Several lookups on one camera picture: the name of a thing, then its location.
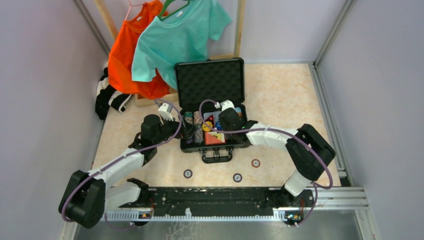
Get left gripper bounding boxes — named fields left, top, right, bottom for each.
left=153, top=113, right=199, bottom=146

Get blue round button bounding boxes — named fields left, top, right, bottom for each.
left=214, top=121, right=222, bottom=131

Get red black triangle marker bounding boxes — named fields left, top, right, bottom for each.
left=203, top=112, right=215, bottom=124

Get red playing card box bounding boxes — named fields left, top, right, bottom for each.
left=204, top=131, right=226, bottom=145

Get yellow round button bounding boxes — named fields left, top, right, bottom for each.
left=202, top=121, right=214, bottom=132

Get black poker set case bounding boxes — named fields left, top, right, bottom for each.
left=173, top=57, right=250, bottom=164

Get red white chip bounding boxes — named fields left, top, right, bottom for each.
left=251, top=159, right=261, bottom=168

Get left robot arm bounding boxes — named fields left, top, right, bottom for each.
left=58, top=114, right=196, bottom=229

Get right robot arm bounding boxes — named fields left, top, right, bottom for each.
left=219, top=106, right=336, bottom=206

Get orange red chip row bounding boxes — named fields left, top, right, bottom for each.
left=235, top=107, right=243, bottom=119

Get blue backed card deck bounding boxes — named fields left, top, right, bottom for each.
left=203, top=111, right=221, bottom=122

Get green blue chip row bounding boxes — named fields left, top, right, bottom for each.
left=184, top=111, right=194, bottom=125

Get tan blue chip row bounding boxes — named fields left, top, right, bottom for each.
left=193, top=111, right=204, bottom=144

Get wooden clothes rack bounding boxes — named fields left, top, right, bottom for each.
left=93, top=0, right=246, bottom=107

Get purple chip on table left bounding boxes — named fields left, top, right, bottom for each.
left=183, top=169, right=193, bottom=179

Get purple chip on table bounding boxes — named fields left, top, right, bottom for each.
left=183, top=169, right=193, bottom=179
left=232, top=173, right=243, bottom=183

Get purple chip on table right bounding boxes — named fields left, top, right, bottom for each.
left=232, top=173, right=243, bottom=183

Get black white striped garment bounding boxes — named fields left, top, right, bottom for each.
left=95, top=62, right=133, bottom=121

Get orange t-shirt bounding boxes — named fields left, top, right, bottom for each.
left=108, top=0, right=170, bottom=99

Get teal t-shirt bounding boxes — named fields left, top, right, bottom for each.
left=131, top=0, right=232, bottom=89

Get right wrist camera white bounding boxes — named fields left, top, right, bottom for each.
left=220, top=100, right=235, bottom=112

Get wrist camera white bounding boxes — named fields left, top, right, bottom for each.
left=220, top=100, right=235, bottom=112
left=158, top=102, right=174, bottom=122

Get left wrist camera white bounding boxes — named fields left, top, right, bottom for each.
left=158, top=102, right=174, bottom=122

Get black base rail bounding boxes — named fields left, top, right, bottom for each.
left=122, top=187, right=314, bottom=217

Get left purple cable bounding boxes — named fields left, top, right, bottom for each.
left=60, top=98, right=184, bottom=232

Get purple cable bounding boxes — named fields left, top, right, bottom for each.
left=60, top=98, right=184, bottom=232
left=198, top=99, right=334, bottom=228

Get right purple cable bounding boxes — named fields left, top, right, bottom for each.
left=198, top=99, right=334, bottom=228

